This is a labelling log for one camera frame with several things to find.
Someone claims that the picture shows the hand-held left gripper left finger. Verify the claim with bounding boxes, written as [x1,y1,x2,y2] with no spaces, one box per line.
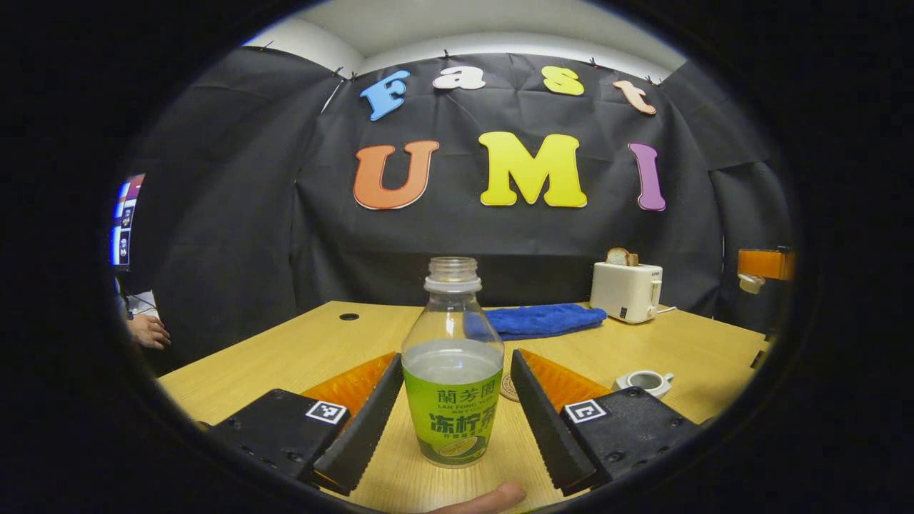
[207,351,405,497]

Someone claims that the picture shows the white toaster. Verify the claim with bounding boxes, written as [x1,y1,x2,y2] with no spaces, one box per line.
[590,261,663,325]

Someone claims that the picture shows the blue towel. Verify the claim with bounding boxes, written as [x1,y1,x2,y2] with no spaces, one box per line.
[483,303,608,341]

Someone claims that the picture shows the white teacup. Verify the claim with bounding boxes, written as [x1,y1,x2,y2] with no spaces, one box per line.
[613,370,675,400]

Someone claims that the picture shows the white side table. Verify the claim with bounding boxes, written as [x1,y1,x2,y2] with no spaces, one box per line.
[121,290,159,320]

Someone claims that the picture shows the computer monitor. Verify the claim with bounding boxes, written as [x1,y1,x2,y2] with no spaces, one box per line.
[111,173,146,267]

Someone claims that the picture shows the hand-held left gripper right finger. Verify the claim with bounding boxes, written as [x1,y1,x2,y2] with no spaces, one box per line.
[510,348,700,497]

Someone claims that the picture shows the green label water bottle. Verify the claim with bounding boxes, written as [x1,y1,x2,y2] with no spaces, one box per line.
[401,257,505,469]

